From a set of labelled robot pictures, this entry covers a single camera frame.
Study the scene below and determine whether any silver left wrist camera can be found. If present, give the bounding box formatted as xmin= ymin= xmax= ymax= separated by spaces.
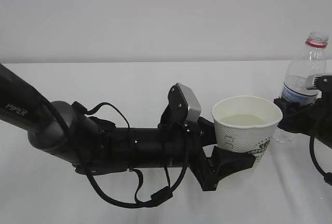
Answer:
xmin=160 ymin=82 xmax=201 ymax=125

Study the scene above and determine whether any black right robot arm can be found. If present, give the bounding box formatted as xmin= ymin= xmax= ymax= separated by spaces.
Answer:
xmin=273 ymin=98 xmax=331 ymax=148

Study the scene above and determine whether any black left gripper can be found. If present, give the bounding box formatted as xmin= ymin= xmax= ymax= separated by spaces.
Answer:
xmin=158 ymin=117 xmax=256 ymax=191

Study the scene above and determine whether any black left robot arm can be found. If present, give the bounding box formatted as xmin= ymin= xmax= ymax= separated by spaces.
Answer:
xmin=1 ymin=66 xmax=255 ymax=191

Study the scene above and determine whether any clear water bottle red label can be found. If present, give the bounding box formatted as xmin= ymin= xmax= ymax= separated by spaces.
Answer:
xmin=273 ymin=32 xmax=331 ymax=143

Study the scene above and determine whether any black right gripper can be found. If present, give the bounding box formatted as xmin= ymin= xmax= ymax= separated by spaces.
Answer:
xmin=273 ymin=97 xmax=331 ymax=141

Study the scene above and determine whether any white paper cup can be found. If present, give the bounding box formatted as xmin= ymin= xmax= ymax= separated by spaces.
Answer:
xmin=212 ymin=95 xmax=283 ymax=167

